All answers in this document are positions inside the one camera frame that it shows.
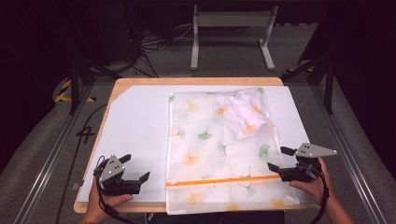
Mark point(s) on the white table sheet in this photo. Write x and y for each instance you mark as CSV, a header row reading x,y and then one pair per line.
x,y
137,124

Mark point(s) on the person's right hand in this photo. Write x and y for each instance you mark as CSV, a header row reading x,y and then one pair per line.
x,y
317,189

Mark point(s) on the black metal stand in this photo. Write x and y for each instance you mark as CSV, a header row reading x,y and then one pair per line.
x,y
328,90
74,87

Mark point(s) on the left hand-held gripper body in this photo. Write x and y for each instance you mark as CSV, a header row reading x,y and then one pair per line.
x,y
109,169

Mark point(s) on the person's left hand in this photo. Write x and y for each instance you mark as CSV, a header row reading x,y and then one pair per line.
x,y
96,208

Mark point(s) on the white metal stand frame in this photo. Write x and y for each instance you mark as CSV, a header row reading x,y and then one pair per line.
x,y
232,18

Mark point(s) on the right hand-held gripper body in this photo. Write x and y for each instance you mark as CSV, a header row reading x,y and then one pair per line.
x,y
311,151

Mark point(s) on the white printed garment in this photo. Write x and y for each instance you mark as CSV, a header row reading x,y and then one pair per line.
x,y
239,118

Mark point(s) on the black tape floor mark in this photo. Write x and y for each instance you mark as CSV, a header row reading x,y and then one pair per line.
x,y
88,133

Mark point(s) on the aluminium floor rail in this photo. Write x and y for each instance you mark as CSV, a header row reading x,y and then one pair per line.
x,y
330,121
55,155

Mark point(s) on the leaf print mesh laundry bag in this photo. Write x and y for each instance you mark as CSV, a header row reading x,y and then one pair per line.
x,y
218,161

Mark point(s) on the yellow black hazard tape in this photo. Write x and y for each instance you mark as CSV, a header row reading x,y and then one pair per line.
x,y
63,88

